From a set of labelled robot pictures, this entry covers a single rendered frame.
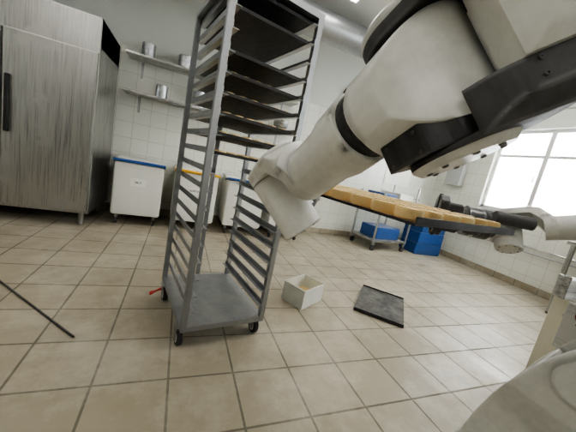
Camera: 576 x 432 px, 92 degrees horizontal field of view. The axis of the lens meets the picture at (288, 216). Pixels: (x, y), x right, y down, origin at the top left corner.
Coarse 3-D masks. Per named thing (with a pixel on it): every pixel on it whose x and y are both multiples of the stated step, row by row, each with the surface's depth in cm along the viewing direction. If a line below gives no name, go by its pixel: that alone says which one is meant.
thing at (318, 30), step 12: (312, 48) 140; (312, 60) 140; (312, 72) 142; (300, 108) 145; (300, 120) 146; (300, 132) 147; (276, 240) 157; (276, 252) 159; (264, 300) 164; (264, 312) 166
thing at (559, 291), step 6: (558, 276) 81; (564, 276) 80; (558, 282) 81; (564, 282) 80; (570, 282) 79; (558, 288) 81; (564, 288) 80; (570, 288) 80; (558, 294) 81; (564, 294) 80; (570, 294) 80
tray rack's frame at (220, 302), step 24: (216, 0) 140; (288, 0) 127; (192, 48) 166; (192, 72) 168; (216, 144) 188; (240, 192) 204; (168, 240) 186; (168, 264) 190; (168, 288) 176; (216, 288) 189; (240, 288) 196; (216, 312) 161; (240, 312) 166
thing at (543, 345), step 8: (552, 304) 84; (560, 304) 83; (552, 312) 84; (560, 312) 82; (544, 320) 86; (552, 320) 84; (560, 320) 82; (544, 328) 85; (552, 328) 84; (544, 336) 85; (552, 336) 83; (536, 344) 87; (544, 344) 85; (536, 352) 87; (544, 352) 85; (528, 360) 88; (536, 360) 86
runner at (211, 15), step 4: (220, 0) 135; (224, 0) 132; (216, 4) 141; (220, 4) 136; (224, 4) 136; (212, 8) 147; (216, 8) 140; (220, 8) 140; (208, 12) 152; (212, 12) 146; (216, 12) 145; (208, 16) 152; (212, 16) 150; (204, 20) 159; (208, 20) 155; (212, 20) 154; (204, 24) 162; (208, 24) 160; (204, 28) 167
